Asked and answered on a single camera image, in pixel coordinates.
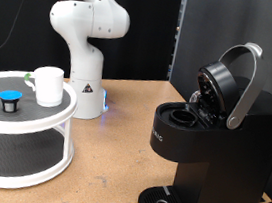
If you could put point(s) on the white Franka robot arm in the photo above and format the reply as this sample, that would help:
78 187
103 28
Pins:
84 57

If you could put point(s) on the white mug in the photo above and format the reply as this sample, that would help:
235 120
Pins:
48 86

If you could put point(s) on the white two-tier turntable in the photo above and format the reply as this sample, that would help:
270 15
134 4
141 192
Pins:
21 126

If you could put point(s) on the black Keurig coffee machine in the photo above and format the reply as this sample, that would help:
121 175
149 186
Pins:
229 160

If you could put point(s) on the blue-lidded coffee pod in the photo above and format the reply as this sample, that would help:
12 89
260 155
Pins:
10 95

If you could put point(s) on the dark grey partition panel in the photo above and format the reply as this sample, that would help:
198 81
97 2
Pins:
221 18

